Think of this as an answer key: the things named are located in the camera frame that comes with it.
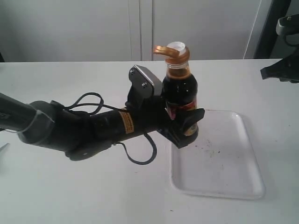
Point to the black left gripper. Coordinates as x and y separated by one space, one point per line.
146 104

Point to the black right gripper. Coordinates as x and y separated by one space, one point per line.
287 69

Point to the dark soy sauce bottle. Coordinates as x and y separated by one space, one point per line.
180 87

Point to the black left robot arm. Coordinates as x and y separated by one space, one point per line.
81 135

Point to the white rectangular plastic tray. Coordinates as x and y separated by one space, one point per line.
220 163

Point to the white cabinet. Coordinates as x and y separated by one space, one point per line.
127 30

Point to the dark vertical post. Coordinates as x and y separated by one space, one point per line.
268 36

